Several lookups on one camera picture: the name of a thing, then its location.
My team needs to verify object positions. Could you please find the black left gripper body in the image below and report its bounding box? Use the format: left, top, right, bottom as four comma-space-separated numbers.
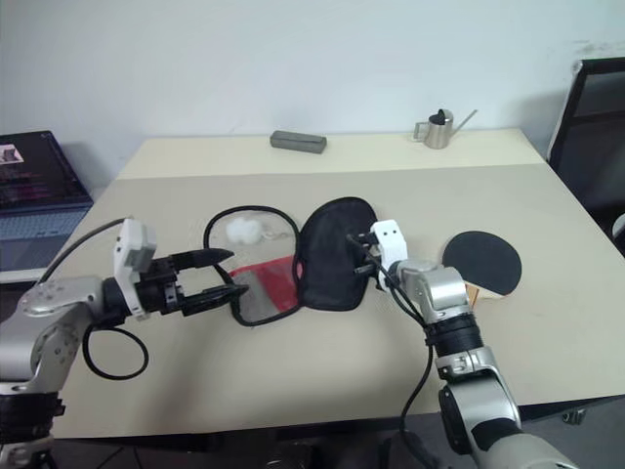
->
137, 254, 190, 317

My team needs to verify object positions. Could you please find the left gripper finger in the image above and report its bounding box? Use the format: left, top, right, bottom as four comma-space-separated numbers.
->
170, 247, 234, 270
183, 285, 249, 316

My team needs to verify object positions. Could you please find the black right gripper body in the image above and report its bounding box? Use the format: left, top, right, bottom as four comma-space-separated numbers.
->
361, 233, 385, 277

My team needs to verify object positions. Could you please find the black zippered paddle case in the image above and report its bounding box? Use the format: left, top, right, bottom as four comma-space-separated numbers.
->
203, 195, 380, 327

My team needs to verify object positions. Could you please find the black rubber table tennis paddle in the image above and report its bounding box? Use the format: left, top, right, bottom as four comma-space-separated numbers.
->
441, 229, 523, 300

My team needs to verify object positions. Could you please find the grey glasses case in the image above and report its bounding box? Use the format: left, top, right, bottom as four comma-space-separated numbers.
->
270, 130, 327, 156

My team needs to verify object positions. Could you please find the small metal watering can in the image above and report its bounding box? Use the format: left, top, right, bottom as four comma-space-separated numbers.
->
413, 107, 479, 149

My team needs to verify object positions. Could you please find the open blue laptop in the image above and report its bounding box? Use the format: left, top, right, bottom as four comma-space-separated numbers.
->
0, 130, 95, 273

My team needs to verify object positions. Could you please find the black office chair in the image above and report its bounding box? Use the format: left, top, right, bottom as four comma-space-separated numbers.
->
546, 57, 625, 245

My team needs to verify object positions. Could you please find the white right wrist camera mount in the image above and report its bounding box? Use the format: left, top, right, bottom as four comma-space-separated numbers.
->
369, 219, 409, 273

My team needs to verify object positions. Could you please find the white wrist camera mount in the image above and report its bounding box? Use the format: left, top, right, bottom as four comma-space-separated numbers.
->
112, 218, 158, 317
369, 219, 409, 273

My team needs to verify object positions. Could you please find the white fluffy pom-pom keychain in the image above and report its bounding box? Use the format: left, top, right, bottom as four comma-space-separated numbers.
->
225, 218, 290, 244

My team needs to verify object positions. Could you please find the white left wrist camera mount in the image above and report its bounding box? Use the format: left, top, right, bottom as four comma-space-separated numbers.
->
112, 218, 158, 317

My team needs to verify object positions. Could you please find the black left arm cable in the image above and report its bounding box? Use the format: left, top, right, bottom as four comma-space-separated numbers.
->
36, 218, 150, 380

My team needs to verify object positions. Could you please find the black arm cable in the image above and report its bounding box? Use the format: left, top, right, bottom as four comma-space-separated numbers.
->
36, 218, 150, 380
373, 266, 438, 469

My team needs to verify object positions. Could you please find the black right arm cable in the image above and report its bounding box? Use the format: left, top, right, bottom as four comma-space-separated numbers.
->
373, 266, 438, 469

